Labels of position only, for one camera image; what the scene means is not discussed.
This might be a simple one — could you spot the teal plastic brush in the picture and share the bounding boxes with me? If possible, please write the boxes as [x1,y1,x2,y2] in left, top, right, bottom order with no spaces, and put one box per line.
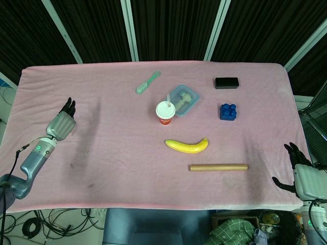
[134,70,161,95]

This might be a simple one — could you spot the red cup with white lid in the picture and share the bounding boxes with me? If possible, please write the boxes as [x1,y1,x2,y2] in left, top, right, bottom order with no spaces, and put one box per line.
[155,100,177,126]

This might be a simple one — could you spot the black floor cables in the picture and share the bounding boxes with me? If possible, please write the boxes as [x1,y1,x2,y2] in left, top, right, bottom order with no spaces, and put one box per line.
[0,208,107,240]

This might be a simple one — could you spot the yellow toy banana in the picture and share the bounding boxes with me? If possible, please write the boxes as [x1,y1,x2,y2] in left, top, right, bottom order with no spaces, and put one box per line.
[165,138,209,154]

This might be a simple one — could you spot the black curtain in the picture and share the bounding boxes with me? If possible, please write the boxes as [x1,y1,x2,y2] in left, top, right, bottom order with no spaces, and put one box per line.
[0,0,327,97]

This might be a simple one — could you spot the black rectangular box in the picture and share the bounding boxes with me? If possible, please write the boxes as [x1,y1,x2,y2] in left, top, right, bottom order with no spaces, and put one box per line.
[213,77,241,90]

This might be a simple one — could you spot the yellow bottle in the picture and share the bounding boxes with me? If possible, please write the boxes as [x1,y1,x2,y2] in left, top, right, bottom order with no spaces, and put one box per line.
[263,213,281,224]

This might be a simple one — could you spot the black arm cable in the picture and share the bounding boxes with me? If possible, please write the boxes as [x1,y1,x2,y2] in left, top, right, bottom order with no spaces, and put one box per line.
[0,143,35,245]
[308,199,327,245]

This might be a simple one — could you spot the clear container with blue lid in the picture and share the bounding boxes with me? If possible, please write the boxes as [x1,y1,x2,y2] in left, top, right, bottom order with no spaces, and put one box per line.
[170,84,200,118]

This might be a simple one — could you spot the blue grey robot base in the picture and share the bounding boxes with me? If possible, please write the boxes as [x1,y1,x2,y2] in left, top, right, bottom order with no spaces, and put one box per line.
[103,208,213,245]

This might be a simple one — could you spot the pale green frame post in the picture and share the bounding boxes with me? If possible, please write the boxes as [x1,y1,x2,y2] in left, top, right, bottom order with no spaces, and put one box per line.
[41,0,83,64]
[120,0,139,62]
[284,17,327,72]
[203,0,231,61]
[0,71,18,89]

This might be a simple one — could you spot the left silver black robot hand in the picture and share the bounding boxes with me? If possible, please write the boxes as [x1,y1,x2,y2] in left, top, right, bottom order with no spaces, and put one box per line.
[45,97,78,142]

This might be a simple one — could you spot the wooden round rod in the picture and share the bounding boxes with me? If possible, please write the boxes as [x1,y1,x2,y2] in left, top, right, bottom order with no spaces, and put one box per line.
[189,163,249,172]

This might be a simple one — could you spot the food pieces inside container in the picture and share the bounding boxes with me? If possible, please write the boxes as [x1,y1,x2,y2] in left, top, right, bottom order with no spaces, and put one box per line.
[175,91,194,109]

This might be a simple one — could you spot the blue toy building block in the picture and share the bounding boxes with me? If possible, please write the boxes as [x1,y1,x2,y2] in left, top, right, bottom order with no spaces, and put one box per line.
[219,103,238,121]

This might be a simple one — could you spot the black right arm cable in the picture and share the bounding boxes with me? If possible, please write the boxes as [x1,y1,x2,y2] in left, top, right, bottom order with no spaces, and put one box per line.
[308,199,327,245]

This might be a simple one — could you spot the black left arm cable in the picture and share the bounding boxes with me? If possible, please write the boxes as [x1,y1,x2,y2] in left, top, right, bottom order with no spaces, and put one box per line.
[0,143,35,245]

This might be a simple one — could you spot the pink table cloth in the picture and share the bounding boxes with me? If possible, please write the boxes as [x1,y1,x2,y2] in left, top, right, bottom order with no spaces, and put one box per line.
[0,60,305,214]

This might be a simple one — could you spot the black mesh chair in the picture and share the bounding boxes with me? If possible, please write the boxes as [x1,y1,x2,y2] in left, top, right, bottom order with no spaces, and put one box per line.
[297,81,327,166]

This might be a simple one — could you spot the green checked cloth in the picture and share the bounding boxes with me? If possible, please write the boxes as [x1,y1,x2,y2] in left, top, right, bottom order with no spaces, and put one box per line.
[209,218,259,245]

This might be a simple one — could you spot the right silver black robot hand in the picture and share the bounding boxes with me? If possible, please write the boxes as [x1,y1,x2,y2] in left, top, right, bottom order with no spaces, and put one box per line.
[272,142,327,200]

